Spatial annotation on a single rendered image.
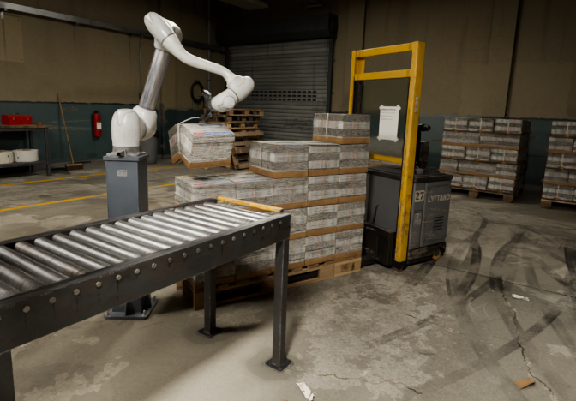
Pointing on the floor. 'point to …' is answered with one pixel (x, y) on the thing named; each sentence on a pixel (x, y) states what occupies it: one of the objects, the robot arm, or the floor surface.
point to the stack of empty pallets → (237, 121)
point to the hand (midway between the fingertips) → (201, 106)
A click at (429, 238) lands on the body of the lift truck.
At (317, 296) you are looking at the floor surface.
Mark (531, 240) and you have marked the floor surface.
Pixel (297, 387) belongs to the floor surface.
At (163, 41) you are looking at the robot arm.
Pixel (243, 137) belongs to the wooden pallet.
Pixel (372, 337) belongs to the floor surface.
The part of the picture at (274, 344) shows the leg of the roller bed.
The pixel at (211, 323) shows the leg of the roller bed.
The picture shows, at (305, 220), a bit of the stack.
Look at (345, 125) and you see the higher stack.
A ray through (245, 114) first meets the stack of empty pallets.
